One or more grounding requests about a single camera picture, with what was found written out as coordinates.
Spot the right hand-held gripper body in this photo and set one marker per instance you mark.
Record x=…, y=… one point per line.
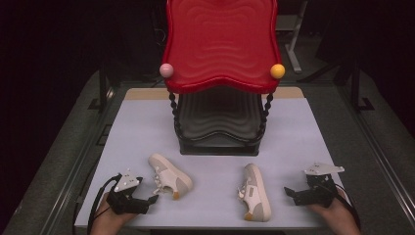
x=318, y=194

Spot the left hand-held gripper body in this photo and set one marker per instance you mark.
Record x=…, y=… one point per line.
x=125, y=199

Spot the white sneaker with yellow heel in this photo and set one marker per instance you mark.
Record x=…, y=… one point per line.
x=173, y=178
x=257, y=192

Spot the person's left hand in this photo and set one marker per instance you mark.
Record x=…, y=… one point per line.
x=109, y=222

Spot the person's right hand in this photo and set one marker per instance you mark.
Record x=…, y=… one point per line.
x=339, y=218

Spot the black metal stand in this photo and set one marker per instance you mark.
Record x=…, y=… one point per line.
x=357, y=88
x=103, y=88

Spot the grey metal table frame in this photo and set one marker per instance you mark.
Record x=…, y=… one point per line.
x=293, y=49

